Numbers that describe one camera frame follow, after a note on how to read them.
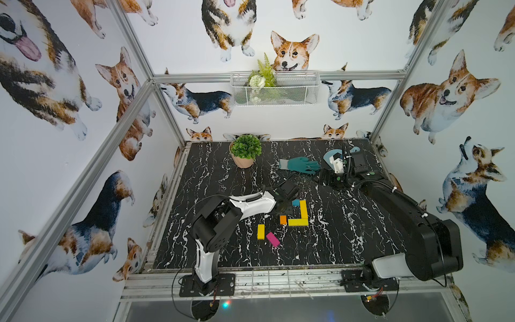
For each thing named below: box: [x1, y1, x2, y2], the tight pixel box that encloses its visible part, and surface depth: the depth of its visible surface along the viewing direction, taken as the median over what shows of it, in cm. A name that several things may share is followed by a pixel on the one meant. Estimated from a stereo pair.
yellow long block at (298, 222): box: [287, 218, 310, 227], surface depth 90 cm
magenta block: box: [266, 232, 281, 247], surface depth 86 cm
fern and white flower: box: [247, 52, 277, 103], surface depth 85 cm
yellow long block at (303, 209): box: [299, 199, 309, 220], surface depth 94 cm
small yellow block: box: [256, 224, 265, 241], surface depth 87 cm
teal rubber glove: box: [278, 156, 322, 175], surface depth 112 cm
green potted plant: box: [229, 134, 263, 170], surface depth 100 cm
